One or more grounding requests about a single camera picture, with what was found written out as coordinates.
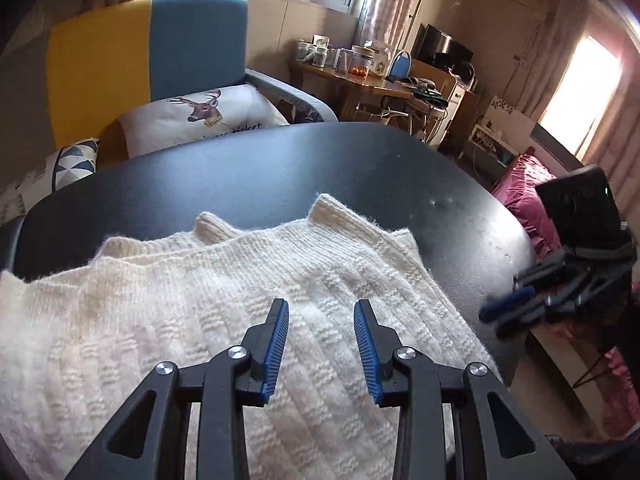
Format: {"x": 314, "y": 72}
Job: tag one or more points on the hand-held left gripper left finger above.
{"x": 277, "y": 352}

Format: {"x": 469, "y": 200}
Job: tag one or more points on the bright side window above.
{"x": 580, "y": 95}

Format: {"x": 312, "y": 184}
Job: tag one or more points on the white knitted sweater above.
{"x": 150, "y": 310}

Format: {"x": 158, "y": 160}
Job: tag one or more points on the deer print pillow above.
{"x": 165, "y": 120}

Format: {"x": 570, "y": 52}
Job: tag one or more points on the lidded glass jar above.
{"x": 361, "y": 57}

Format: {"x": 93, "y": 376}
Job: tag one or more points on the wooden cabinet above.
{"x": 467, "y": 105}

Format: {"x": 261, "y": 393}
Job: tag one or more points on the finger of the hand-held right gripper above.
{"x": 515, "y": 312}
{"x": 542, "y": 275}

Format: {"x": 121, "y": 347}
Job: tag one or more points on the wooden dining table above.
{"x": 350, "y": 87}

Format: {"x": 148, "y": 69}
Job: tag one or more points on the blue chair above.
{"x": 400, "y": 65}

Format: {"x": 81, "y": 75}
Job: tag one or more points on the white flower print board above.
{"x": 510, "y": 115}

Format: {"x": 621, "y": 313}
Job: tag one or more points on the dark radiator panel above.
{"x": 557, "y": 147}

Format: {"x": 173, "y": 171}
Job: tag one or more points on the black television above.
{"x": 442, "y": 45}

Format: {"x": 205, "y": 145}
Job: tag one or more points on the geometric print pillow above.
{"x": 75, "y": 160}

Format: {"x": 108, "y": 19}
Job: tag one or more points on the oranges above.
{"x": 358, "y": 71}

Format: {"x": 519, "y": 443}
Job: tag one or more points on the grey yellow blue sofa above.
{"x": 200, "y": 45}

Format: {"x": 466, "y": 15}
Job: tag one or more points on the pink quilt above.
{"x": 525, "y": 195}

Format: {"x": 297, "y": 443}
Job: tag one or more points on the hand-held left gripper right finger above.
{"x": 365, "y": 355}

